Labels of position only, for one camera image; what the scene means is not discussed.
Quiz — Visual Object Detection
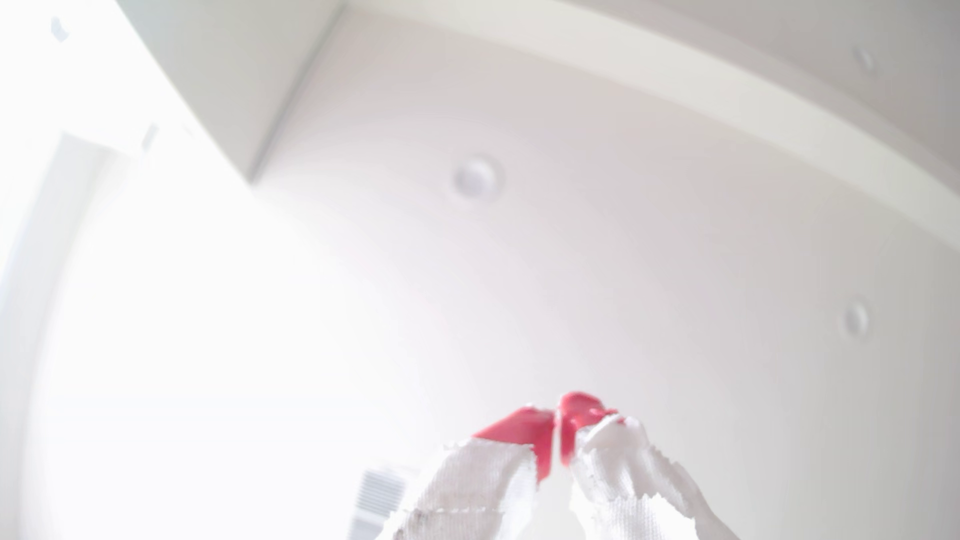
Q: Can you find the red-tipped white-wrapped gripper finger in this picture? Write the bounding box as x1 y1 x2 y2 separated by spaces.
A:
378 407 557 540
558 391 740 540

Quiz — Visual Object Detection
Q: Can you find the white slatted air vent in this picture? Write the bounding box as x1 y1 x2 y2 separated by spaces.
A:
348 466 411 540

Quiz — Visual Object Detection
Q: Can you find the round white ceiling light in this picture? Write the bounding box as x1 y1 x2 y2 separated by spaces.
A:
451 155 503 202
841 299 873 340

